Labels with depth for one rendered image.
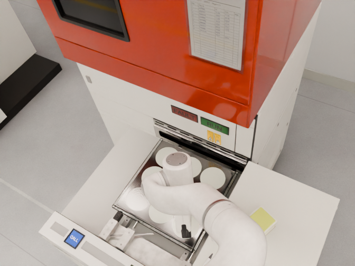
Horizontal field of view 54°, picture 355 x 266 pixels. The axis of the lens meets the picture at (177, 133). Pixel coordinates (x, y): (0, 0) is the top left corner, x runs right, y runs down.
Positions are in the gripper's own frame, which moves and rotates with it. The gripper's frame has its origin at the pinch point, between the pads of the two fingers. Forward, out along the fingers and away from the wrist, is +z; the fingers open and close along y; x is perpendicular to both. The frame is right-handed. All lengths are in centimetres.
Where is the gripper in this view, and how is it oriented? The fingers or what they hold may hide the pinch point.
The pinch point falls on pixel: (186, 232)
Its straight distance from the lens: 120.9
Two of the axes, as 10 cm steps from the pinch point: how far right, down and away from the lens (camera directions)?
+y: -0.2, 5.6, -8.3
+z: 1.0, 8.2, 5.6
